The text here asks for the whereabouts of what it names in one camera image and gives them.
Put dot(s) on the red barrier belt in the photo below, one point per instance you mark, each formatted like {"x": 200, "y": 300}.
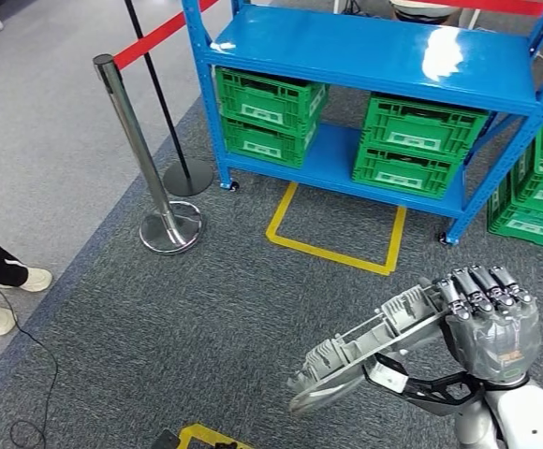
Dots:
{"x": 159, "y": 34}
{"x": 510, "y": 6}

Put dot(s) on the black stanchion post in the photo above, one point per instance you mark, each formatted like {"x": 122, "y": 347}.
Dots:
{"x": 188, "y": 180}

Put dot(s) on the yellow floor tape square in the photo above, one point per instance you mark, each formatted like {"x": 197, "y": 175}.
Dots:
{"x": 197, "y": 432}
{"x": 327, "y": 254}

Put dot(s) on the chrome stanchion post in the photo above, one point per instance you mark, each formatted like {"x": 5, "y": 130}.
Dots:
{"x": 157, "y": 238}

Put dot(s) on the black camera bracket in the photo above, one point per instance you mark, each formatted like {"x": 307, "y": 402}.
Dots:
{"x": 440, "y": 393}

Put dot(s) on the blue metal shelf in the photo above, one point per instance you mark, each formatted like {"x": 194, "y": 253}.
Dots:
{"x": 370, "y": 52}

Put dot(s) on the black robot foot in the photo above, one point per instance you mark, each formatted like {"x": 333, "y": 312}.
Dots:
{"x": 229, "y": 446}

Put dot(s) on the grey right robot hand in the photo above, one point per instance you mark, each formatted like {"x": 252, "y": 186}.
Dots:
{"x": 496, "y": 334}

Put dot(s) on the grey plastic car part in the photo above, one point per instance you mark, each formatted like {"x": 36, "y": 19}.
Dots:
{"x": 346, "y": 356}

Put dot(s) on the white round stool seat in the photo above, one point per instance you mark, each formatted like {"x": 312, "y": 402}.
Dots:
{"x": 421, "y": 9}

